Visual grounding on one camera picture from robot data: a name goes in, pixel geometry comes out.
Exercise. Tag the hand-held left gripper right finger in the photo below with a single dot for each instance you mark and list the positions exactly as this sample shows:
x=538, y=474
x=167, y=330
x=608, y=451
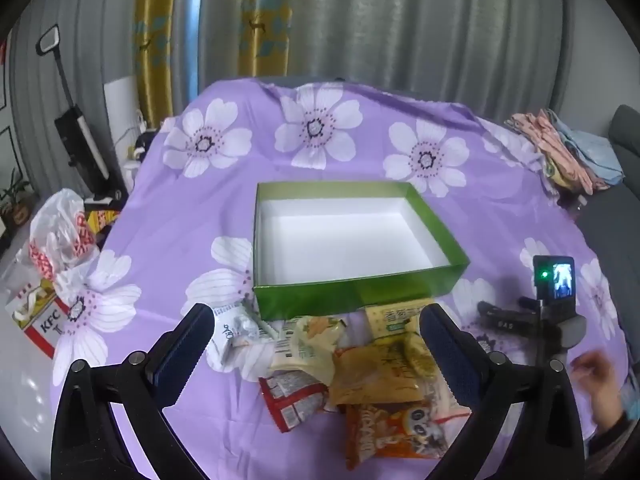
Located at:
x=450, y=360

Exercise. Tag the red white paper bag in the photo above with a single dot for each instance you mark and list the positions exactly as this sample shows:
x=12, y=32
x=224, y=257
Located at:
x=40, y=320

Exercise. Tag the person's right hand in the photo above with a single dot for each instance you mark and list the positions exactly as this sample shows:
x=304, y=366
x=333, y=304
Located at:
x=597, y=382

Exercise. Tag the pile of folded clothes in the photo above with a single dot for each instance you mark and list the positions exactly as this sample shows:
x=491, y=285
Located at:
x=565, y=152

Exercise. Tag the tan snack packet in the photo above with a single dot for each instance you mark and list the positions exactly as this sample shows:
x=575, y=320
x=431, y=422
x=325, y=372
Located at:
x=372, y=375

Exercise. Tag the white plastic bag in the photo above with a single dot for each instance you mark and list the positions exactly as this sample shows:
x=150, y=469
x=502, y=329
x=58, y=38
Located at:
x=60, y=237

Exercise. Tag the yellow candy packet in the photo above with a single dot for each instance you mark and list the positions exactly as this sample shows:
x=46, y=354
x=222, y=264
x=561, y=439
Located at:
x=422, y=357

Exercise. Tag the grey sofa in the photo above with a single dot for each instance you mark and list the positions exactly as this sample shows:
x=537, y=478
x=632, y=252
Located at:
x=612, y=210

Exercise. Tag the grey curtain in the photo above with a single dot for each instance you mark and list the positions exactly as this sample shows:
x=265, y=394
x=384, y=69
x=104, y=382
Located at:
x=425, y=25

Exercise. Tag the small black white object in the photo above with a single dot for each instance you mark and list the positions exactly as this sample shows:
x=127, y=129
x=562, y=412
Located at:
x=142, y=142

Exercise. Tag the red snack packet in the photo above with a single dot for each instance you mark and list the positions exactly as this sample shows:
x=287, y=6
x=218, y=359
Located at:
x=292, y=402

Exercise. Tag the person's right forearm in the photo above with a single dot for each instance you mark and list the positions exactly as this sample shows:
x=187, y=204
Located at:
x=617, y=432

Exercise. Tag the yellow red box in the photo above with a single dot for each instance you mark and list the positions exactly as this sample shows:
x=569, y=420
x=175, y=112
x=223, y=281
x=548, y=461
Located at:
x=102, y=220

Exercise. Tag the black upright vacuum cleaner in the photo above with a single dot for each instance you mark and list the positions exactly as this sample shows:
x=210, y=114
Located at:
x=82, y=145

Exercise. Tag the cream carrot print snack packet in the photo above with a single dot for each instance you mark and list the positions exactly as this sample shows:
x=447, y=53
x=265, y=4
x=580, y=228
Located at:
x=305, y=347

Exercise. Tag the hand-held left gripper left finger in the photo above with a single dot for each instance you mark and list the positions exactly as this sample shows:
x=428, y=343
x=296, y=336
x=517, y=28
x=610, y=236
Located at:
x=182, y=360

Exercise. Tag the white silver snack packet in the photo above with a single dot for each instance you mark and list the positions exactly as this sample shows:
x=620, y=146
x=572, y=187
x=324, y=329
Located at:
x=235, y=332

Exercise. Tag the gold teal patterned curtain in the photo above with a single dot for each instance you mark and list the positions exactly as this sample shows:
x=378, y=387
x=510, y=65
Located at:
x=162, y=35

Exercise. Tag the green cardboard box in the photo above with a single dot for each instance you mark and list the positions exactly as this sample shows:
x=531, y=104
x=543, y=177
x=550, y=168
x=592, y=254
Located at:
x=350, y=230

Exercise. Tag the yellow cracker pack green label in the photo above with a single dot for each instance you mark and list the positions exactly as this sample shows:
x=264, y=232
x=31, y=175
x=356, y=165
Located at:
x=392, y=320

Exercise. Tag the potted plant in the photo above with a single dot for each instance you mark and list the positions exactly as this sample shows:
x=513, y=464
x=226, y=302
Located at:
x=14, y=200

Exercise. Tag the orange cartoon snack packet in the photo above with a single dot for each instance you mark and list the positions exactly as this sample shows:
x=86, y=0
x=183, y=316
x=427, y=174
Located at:
x=395, y=432

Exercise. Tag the purple floral blanket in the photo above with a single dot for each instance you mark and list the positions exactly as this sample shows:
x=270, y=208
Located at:
x=310, y=160

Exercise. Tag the white board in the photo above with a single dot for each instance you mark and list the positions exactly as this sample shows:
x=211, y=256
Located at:
x=122, y=110

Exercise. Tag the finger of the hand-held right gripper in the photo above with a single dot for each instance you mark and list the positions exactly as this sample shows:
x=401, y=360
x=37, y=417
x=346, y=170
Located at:
x=527, y=302
x=502, y=317

